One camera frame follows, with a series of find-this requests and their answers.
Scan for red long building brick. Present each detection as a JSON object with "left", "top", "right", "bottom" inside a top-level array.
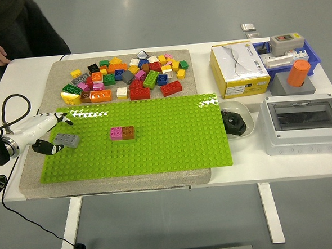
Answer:
[
  {"left": 129, "top": 87, "right": 151, "bottom": 101},
  {"left": 159, "top": 79, "right": 183, "bottom": 97}
]

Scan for green studded baseplate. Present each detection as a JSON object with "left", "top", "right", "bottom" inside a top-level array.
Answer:
[{"left": 34, "top": 91, "right": 234, "bottom": 184}]

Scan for yellow shiny building brick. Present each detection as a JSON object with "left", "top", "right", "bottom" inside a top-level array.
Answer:
[{"left": 60, "top": 90, "right": 82, "bottom": 106}]

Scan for white dish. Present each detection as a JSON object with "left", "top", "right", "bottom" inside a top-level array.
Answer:
[{"left": 219, "top": 98, "right": 257, "bottom": 141}]

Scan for grey long building brick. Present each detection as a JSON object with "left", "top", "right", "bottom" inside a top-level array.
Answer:
[{"left": 52, "top": 131, "right": 81, "bottom": 150}]

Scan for white terminal strip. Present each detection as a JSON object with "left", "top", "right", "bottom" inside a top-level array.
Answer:
[{"left": 259, "top": 49, "right": 311, "bottom": 70}]

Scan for white table leg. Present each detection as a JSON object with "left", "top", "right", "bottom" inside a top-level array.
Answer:
[
  {"left": 257, "top": 181, "right": 286, "bottom": 246},
  {"left": 56, "top": 195, "right": 86, "bottom": 249}
]

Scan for dark grey building brick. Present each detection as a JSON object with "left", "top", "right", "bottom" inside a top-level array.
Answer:
[{"left": 120, "top": 69, "right": 136, "bottom": 86}]

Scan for person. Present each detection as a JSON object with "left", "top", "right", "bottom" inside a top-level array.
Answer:
[{"left": 0, "top": 0, "right": 73, "bottom": 81}]

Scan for magenta building brick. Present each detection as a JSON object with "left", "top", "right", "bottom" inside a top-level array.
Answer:
[{"left": 134, "top": 69, "right": 147, "bottom": 82}]

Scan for grey flat ringed brick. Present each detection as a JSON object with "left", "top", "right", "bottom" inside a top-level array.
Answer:
[{"left": 70, "top": 72, "right": 92, "bottom": 86}]

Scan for grey block base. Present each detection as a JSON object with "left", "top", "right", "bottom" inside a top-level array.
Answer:
[{"left": 269, "top": 70, "right": 317, "bottom": 97}]

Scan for orange cylinder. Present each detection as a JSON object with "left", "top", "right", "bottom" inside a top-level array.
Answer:
[{"left": 285, "top": 59, "right": 313, "bottom": 88}]

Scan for dark green long brick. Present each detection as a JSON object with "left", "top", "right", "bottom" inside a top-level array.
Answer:
[{"left": 61, "top": 82, "right": 83, "bottom": 96}]

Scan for lime long building brick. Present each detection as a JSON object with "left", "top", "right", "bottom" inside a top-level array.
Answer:
[{"left": 142, "top": 70, "right": 161, "bottom": 90}]

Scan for blue plastic bin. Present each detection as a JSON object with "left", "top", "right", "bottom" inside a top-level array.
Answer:
[{"left": 252, "top": 37, "right": 323, "bottom": 83}]

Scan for yellow white cardboard box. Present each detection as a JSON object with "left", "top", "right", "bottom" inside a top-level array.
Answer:
[{"left": 208, "top": 40, "right": 272, "bottom": 100}]

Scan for thin black cord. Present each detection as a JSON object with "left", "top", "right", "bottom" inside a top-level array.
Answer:
[
  {"left": 0, "top": 152, "right": 77, "bottom": 249},
  {"left": 57, "top": 52, "right": 73, "bottom": 63}
]

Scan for large black nut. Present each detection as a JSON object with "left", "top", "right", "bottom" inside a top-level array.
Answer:
[{"left": 221, "top": 110, "right": 248, "bottom": 137}]

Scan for grey switch box red button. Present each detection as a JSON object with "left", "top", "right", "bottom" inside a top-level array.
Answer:
[{"left": 269, "top": 32, "right": 306, "bottom": 57}]

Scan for black adapter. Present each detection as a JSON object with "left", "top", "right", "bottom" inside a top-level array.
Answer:
[{"left": 255, "top": 41, "right": 272, "bottom": 56}]

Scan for grey-brown mat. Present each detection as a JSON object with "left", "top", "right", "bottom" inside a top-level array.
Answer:
[{"left": 11, "top": 48, "right": 213, "bottom": 201}]

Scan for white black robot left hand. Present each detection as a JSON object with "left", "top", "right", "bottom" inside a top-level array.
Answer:
[{"left": 12, "top": 110, "right": 77, "bottom": 158}]

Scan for pink square building brick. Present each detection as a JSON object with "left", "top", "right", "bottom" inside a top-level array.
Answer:
[{"left": 109, "top": 126, "right": 124, "bottom": 141}]

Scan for brown square building brick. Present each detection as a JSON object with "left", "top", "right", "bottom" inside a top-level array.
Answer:
[{"left": 121, "top": 125, "right": 136, "bottom": 141}]

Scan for orange long building brick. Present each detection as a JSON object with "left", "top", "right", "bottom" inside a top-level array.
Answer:
[
  {"left": 107, "top": 63, "right": 128, "bottom": 74},
  {"left": 89, "top": 89, "right": 113, "bottom": 104}
]

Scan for white yellow building brick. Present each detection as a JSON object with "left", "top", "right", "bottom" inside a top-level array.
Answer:
[{"left": 161, "top": 64, "right": 174, "bottom": 79}]

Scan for white distribution box clear lid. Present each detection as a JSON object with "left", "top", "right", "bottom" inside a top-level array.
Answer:
[{"left": 257, "top": 92, "right": 332, "bottom": 158}]

